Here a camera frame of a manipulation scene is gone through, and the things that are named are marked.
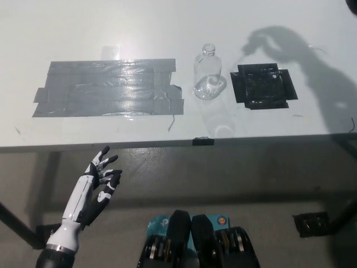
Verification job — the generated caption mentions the white and black robot left hand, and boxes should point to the white and black robot left hand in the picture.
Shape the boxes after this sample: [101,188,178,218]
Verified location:
[61,145,123,231]

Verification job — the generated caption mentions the black robot left chest block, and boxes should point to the black robot left chest block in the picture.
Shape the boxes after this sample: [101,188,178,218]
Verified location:
[136,209,192,268]

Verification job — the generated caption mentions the clear plastic bottle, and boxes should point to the clear plastic bottle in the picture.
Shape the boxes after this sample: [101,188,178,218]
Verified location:
[193,43,224,101]

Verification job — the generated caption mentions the grey table leg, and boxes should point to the grey table leg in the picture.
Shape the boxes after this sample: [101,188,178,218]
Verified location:
[35,152,61,227]

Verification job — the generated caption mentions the black table foot plate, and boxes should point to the black table foot plate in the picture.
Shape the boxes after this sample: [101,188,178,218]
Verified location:
[35,223,59,250]
[292,211,330,238]

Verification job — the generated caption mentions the black slanted table brace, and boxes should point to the black slanted table brace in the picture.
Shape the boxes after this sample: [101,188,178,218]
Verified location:
[327,192,357,232]
[0,200,38,249]

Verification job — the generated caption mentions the teal cardboard box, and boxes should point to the teal cardboard box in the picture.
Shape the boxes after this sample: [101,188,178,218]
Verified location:
[147,214,231,252]

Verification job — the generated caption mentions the small black tape strip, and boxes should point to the small black tape strip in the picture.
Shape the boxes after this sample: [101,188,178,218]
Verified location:
[192,137,215,147]

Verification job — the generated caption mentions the black tape patch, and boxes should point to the black tape patch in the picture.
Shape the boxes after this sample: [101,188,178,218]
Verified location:
[230,63,298,110]

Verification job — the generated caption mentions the grey duct tape patch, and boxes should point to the grey duct tape patch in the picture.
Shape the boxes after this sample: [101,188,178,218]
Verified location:
[31,58,185,118]

